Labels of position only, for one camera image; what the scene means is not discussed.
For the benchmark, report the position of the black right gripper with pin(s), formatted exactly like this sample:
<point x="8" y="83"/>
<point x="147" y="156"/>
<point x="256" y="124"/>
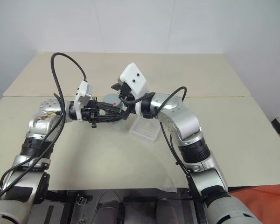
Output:
<point x="126" y="93"/>

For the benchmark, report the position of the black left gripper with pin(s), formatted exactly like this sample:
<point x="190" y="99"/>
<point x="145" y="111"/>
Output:
<point x="91" y="114"/>

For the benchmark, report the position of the grey round jar lid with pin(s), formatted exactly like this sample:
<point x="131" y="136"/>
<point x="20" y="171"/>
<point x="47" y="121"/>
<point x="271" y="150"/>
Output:
<point x="110" y="100"/>

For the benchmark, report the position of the clear plastic jar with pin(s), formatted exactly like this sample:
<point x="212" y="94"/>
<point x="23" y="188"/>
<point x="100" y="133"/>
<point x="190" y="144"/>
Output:
<point x="119" y="124"/>

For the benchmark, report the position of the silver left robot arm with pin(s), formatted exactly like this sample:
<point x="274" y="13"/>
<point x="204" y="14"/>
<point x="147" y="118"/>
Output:
<point x="42" y="126"/>

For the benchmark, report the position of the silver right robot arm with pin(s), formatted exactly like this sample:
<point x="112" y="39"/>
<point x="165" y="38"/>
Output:
<point x="184" y="121"/>

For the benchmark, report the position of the small black buckle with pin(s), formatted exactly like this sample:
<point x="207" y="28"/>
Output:
<point x="81" y="200"/>

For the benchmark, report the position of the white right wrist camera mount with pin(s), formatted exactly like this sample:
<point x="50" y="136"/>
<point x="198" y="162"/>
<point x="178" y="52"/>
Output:
<point x="134" y="78"/>

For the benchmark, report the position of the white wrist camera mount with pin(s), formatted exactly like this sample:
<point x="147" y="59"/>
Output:
<point x="84" y="92"/>
<point x="134" y="78"/>

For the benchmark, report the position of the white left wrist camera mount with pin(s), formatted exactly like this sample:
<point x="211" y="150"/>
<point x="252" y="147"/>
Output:
<point x="84" y="92"/>

